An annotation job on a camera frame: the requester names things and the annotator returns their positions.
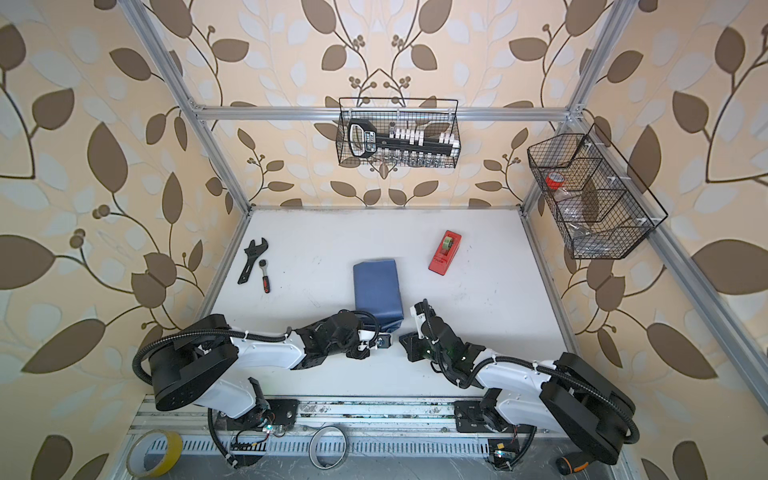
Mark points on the orange black screwdriver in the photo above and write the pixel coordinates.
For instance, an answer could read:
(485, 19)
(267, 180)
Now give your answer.
(573, 462)

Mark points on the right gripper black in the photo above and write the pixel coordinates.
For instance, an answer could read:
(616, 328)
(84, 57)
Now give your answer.
(412, 348)

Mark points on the yellow tape roll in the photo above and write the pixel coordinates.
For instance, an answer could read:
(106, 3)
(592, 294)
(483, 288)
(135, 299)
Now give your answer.
(154, 454)

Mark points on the black adjustable wrench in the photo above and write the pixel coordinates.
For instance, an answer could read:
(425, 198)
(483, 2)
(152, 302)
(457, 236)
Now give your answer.
(253, 251)

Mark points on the red white object in basket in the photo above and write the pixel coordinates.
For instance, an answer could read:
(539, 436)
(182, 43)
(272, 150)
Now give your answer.
(554, 180)

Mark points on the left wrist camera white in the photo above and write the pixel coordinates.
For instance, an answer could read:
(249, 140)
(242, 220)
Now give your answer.
(370, 340)

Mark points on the wire basket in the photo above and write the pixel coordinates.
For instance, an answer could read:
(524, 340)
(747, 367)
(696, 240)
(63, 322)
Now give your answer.
(605, 208)
(432, 114)

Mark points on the black socket set tool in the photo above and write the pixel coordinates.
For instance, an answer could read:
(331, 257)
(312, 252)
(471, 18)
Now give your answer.
(365, 141)

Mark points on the right wire basket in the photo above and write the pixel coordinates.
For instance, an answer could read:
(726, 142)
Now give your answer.
(605, 208)

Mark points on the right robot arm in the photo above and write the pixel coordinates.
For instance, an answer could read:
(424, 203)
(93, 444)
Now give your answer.
(565, 395)

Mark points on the back wire basket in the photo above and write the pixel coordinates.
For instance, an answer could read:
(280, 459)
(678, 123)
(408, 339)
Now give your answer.
(432, 114)

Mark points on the light blue wrapping paper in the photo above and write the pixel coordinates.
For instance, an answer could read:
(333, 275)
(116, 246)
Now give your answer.
(376, 290)

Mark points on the red tape dispenser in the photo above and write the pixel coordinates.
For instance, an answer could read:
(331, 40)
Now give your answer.
(445, 253)

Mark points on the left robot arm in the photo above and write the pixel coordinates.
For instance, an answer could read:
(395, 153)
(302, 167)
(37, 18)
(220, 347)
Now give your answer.
(211, 364)

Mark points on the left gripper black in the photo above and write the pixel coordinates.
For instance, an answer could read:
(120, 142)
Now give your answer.
(363, 355)

